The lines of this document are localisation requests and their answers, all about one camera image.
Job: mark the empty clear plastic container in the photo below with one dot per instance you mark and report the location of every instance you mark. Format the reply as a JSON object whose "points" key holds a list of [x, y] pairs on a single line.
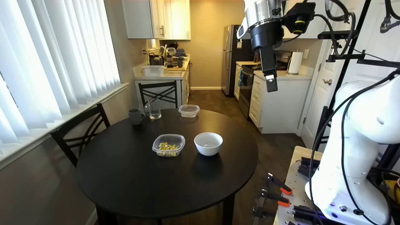
{"points": [[189, 110]]}

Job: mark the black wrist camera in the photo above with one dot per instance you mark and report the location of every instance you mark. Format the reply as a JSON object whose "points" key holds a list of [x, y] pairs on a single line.
{"points": [[299, 17]]}

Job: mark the black orange clamp lower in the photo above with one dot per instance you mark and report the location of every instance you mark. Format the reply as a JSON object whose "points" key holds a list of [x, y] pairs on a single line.
{"points": [[283, 202]]}

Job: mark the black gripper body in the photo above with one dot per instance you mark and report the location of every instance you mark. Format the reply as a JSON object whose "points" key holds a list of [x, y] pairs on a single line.
{"points": [[266, 38]]}

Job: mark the dark grey cup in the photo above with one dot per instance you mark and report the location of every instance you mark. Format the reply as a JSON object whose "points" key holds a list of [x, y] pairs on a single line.
{"points": [[136, 117]]}

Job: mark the white kitchen cabinet counter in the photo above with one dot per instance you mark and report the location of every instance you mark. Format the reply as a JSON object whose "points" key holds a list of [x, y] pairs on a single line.
{"points": [[278, 112]]}

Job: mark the paper towel roll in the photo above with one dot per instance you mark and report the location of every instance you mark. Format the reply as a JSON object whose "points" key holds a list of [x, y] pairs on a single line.
{"points": [[296, 63]]}

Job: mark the black orange clamp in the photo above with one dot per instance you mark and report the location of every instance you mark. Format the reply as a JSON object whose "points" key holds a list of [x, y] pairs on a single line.
{"points": [[283, 202], [278, 183]]}

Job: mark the stainless steel refrigerator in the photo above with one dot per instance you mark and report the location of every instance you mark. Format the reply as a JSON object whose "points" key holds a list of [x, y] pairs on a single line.
{"points": [[233, 50]]}

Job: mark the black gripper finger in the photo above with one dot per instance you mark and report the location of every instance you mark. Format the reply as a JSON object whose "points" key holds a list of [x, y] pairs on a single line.
{"points": [[272, 84]]}

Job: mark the black orange clamp upper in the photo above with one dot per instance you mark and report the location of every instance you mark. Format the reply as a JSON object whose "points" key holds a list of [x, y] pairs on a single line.
{"points": [[278, 183]]}

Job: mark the black stove oven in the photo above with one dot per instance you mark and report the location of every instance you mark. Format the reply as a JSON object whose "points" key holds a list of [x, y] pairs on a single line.
{"points": [[246, 87]]}

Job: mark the round black table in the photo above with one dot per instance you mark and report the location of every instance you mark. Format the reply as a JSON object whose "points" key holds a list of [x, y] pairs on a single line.
{"points": [[122, 175]]}

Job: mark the white vertical blinds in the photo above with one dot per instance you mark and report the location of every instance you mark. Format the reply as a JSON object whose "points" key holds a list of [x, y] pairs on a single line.
{"points": [[56, 57]]}

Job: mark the white kitchen island counter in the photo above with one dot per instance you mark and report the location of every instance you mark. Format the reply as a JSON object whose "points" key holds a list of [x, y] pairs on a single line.
{"points": [[156, 74]]}

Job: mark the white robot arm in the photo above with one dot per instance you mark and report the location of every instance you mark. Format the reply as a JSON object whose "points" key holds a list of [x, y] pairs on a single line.
{"points": [[367, 117]]}

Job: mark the white upper cabinets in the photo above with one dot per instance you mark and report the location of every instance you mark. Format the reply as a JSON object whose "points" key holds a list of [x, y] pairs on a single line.
{"points": [[158, 19]]}

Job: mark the black chair far side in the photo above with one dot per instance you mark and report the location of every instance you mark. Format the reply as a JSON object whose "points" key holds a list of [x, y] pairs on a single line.
{"points": [[166, 94]]}

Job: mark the white ceramic bowl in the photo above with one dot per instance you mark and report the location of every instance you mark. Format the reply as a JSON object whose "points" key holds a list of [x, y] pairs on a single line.
{"points": [[208, 144]]}

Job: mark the clear glass mug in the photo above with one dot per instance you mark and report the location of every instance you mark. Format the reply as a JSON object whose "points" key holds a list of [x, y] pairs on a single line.
{"points": [[153, 110]]}

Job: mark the transparent plastic bowl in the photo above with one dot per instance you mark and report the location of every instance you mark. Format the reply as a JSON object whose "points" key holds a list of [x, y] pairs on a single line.
{"points": [[172, 139]]}

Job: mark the black tripod stand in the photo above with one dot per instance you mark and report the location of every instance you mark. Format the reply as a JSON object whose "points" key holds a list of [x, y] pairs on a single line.
{"points": [[349, 54]]}

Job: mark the black chair near window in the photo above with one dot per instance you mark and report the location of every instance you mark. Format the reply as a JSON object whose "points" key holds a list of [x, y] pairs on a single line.
{"points": [[74, 135]]}

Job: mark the yellow food pieces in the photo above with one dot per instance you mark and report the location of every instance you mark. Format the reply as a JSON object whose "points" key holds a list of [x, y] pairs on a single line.
{"points": [[167, 149]]}

